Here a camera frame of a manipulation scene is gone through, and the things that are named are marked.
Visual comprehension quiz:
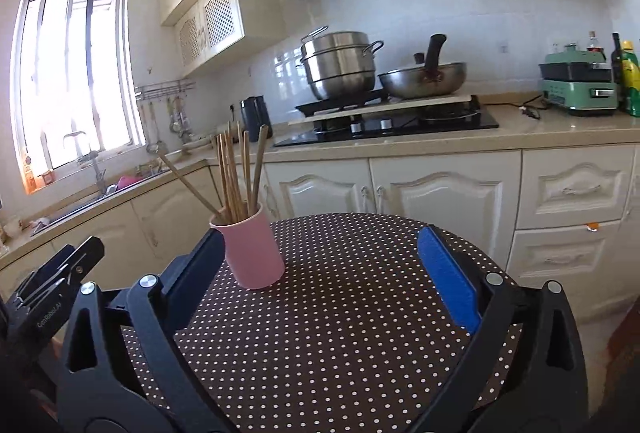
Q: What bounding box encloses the wooden chopstick two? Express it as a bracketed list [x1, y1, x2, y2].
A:
[215, 134, 234, 224]

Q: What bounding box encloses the wooden chopstick three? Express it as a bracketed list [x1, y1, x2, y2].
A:
[157, 150, 224, 222]

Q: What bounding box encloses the wooden chopstick one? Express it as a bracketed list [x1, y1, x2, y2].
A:
[227, 122, 245, 222]

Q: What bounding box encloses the wooden chopstick seven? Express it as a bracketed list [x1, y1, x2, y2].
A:
[218, 133, 239, 223]

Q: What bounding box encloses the wooden chopstick six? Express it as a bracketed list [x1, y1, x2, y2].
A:
[242, 130, 254, 217]

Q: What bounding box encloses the chrome sink faucet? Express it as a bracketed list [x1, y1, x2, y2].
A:
[63, 130, 107, 197]

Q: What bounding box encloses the brown polka dot tablecloth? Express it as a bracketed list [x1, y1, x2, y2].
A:
[121, 212, 524, 433]

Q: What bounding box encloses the pink cylindrical cup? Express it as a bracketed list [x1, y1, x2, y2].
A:
[209, 204, 285, 290]

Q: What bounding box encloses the window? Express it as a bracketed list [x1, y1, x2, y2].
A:
[11, 0, 145, 193]

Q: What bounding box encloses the black gas stove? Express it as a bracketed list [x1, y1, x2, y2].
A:
[274, 88, 499, 147]

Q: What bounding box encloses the dark blue electric kettle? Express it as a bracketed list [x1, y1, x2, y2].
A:
[240, 96, 272, 142]

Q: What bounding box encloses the white stone board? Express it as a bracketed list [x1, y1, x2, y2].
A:
[288, 95, 472, 126]

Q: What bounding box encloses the green electric cooker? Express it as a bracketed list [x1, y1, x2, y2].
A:
[539, 43, 618, 115]

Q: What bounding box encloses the dark sauce bottle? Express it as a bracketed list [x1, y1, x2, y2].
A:
[611, 32, 625, 111]

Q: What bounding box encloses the stainless steel steamer pot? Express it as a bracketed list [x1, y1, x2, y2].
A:
[299, 26, 384, 100]

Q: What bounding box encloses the upper left lattice cabinet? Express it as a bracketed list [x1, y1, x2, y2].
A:
[174, 0, 288, 78]

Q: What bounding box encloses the wall utensil rack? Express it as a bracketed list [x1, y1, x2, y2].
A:
[134, 80, 196, 102]

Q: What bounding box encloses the steel wok black handle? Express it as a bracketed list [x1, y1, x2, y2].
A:
[378, 33, 466, 99]

